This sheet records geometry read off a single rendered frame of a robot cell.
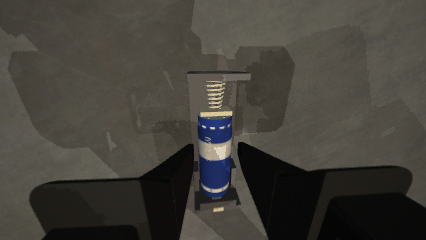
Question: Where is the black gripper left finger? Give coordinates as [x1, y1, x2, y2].
[29, 144, 194, 240]

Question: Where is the blue and white battery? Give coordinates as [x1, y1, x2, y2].
[198, 112, 232, 198]

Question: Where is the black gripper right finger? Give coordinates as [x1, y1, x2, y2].
[237, 142, 413, 240]

